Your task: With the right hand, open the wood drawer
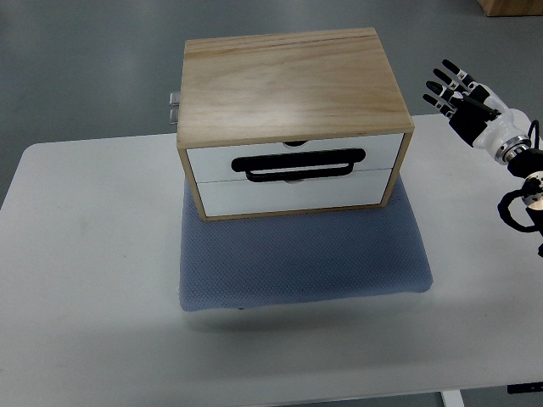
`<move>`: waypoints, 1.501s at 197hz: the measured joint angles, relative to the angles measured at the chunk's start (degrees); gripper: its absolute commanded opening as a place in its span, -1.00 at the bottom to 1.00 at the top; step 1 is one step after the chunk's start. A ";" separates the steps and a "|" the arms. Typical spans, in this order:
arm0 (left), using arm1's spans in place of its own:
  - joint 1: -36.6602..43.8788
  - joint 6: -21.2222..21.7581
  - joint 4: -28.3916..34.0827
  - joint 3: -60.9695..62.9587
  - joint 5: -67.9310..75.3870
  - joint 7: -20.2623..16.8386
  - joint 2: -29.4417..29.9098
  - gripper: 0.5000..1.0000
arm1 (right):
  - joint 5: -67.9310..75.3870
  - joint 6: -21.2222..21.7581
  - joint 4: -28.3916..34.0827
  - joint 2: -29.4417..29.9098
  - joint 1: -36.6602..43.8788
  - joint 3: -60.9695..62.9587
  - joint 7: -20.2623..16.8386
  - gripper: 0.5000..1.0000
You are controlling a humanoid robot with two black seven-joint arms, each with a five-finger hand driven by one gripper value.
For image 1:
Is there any cardboard box corner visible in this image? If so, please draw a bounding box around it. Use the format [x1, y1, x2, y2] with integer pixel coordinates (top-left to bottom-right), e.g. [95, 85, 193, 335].
[478, 0, 542, 17]

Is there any white drawer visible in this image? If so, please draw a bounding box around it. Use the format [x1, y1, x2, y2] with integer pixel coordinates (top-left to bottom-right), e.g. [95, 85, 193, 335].
[199, 170, 391, 217]
[188, 133, 403, 183]

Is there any black table control panel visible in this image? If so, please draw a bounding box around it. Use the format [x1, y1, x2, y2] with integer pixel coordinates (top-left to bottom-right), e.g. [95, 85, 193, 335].
[507, 382, 543, 394]

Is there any metal table clamp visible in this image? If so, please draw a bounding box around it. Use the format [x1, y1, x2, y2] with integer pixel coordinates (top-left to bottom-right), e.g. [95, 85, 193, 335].
[169, 91, 181, 125]

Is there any wooden drawer cabinet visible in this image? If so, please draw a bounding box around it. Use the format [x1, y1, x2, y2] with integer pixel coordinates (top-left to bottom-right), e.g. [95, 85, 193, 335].
[176, 28, 414, 220]

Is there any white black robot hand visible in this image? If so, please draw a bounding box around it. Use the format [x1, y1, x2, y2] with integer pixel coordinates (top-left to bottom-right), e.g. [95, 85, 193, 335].
[423, 59, 533, 165]

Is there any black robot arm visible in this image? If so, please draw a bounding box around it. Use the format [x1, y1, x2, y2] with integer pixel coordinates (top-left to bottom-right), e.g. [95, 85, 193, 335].
[497, 120, 542, 235]

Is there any white table leg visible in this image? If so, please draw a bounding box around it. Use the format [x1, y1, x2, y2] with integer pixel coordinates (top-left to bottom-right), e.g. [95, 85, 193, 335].
[440, 390, 465, 407]

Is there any blue foam mat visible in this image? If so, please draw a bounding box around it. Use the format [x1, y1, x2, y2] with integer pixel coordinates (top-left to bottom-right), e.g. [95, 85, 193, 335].
[179, 182, 433, 312]

